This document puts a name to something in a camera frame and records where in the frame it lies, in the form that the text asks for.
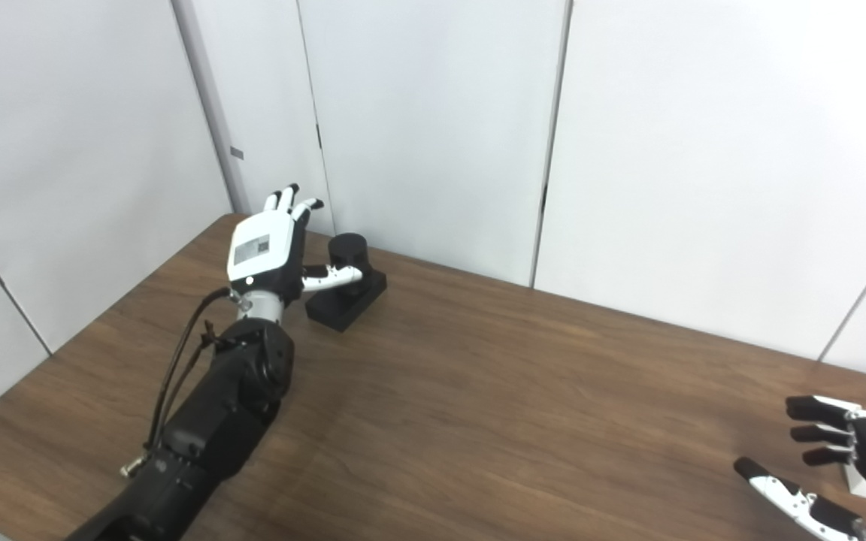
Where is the black cylinder peg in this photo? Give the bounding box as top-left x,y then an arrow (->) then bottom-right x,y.
305,233 -> 388,333

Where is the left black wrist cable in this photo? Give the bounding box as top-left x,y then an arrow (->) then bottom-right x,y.
121,287 -> 242,478

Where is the white square piece with hole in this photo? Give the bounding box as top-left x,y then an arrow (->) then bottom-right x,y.
842,449 -> 866,500

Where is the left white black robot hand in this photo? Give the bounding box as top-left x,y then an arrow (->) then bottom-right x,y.
228,183 -> 365,305

